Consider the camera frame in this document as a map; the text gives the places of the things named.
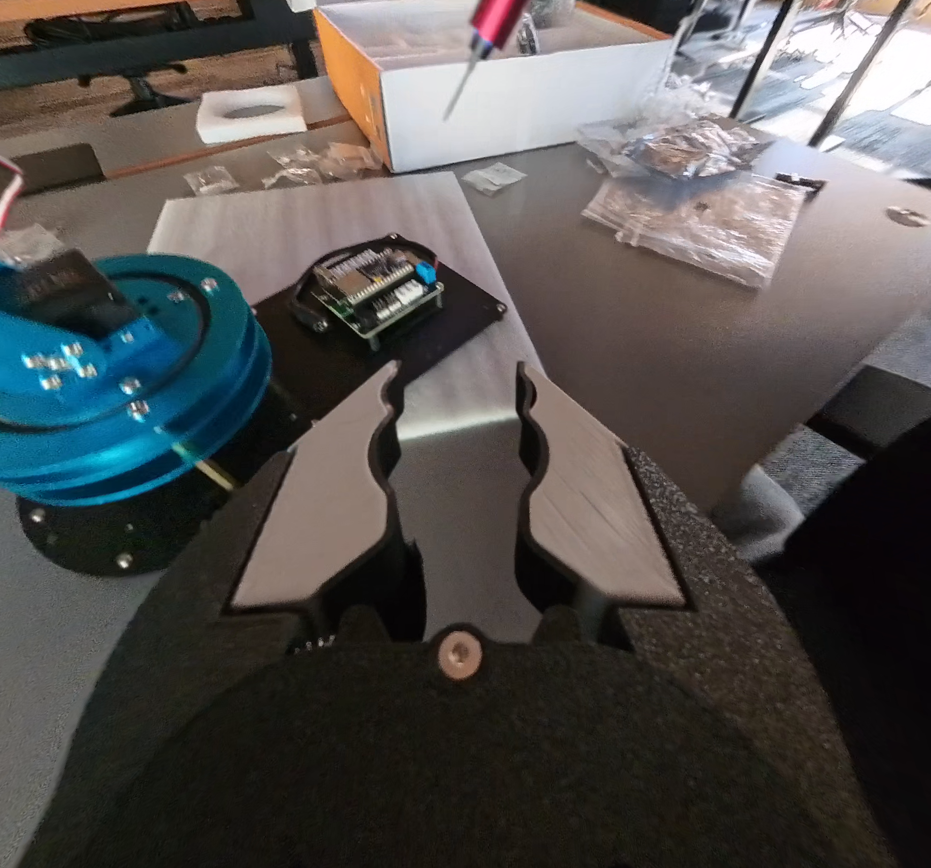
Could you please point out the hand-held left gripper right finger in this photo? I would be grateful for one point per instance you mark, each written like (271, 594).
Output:
(596, 512)

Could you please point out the black rectangular plate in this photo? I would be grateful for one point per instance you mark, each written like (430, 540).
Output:
(58, 166)

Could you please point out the silver round disc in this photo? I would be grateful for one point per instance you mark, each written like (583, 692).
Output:
(909, 216)

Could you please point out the black metal frame table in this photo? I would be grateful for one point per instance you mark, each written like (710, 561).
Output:
(775, 25)

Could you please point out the white orange cardboard box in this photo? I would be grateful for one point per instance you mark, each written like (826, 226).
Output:
(509, 105)

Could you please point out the circuit board on black plate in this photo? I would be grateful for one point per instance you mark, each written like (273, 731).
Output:
(302, 308)

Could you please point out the white foam block with hole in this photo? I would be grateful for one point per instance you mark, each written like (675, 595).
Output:
(218, 119)

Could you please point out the blue hobby robot arm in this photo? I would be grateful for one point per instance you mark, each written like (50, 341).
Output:
(145, 388)

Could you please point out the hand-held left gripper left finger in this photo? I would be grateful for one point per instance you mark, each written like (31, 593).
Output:
(320, 504)

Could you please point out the white foam sheet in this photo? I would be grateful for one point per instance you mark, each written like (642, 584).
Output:
(240, 228)

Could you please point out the green control circuit board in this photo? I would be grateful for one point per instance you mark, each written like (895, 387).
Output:
(378, 294)

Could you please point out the crumpled clear plastic wrap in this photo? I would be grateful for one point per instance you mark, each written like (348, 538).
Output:
(684, 94)

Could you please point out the silver crumpled foil bag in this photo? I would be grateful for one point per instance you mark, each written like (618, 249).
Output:
(676, 148)

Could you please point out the black chair base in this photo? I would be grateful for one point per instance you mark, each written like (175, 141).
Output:
(145, 94)

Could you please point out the small clear screw bag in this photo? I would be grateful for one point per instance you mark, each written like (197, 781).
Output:
(494, 179)
(291, 179)
(289, 159)
(351, 159)
(212, 179)

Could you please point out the small black part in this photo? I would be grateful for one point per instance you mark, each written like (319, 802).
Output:
(800, 182)

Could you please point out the clear flat plastic bag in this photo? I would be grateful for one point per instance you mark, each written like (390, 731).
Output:
(698, 228)

